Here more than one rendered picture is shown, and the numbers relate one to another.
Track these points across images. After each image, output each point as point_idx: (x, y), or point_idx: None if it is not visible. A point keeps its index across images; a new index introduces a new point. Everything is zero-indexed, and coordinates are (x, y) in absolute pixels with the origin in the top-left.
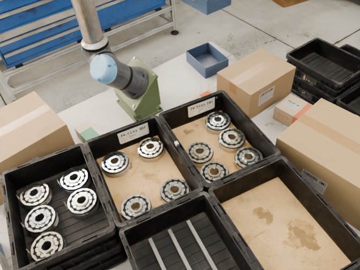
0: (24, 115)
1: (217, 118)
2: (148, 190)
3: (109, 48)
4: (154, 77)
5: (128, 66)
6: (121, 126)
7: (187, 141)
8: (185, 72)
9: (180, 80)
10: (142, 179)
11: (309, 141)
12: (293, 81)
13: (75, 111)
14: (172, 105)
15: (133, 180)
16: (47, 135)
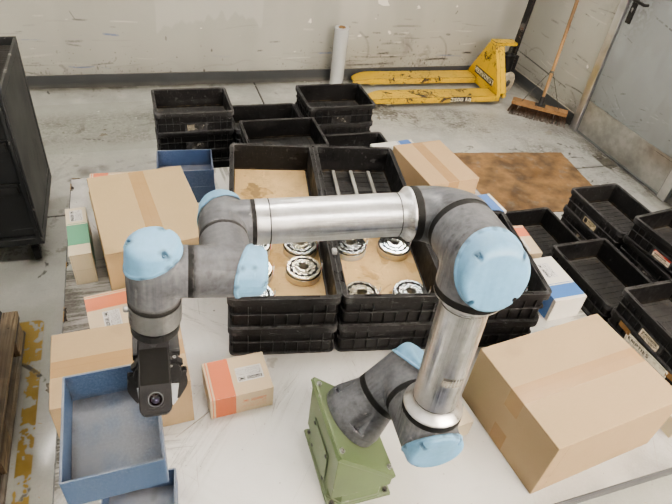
0: (556, 390)
1: None
2: (376, 263)
3: (401, 402)
4: (319, 380)
5: (367, 379)
6: (388, 426)
7: None
8: None
9: (232, 503)
10: (380, 276)
11: (182, 219)
12: None
13: (479, 503)
14: (282, 437)
15: (391, 278)
16: (507, 340)
